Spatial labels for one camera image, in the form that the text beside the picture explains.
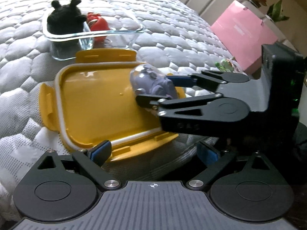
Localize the purple toy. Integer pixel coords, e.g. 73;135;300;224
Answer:
130;63;178;99

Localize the yellow plastic container lid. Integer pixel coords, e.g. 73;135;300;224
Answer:
39;48;177;161

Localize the small green toy figure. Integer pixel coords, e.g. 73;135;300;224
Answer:
215;57;235;72

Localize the white quilted mattress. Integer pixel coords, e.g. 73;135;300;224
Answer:
1;0;231;223

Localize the green leafy plant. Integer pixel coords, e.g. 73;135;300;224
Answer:
266;0;290;22

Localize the clear glass food container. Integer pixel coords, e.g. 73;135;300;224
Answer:
42;6;145;61

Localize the red toy figure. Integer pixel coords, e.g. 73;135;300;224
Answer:
86;12;111;43

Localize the black plush mouse toy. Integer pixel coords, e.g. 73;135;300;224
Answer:
47;0;86;35

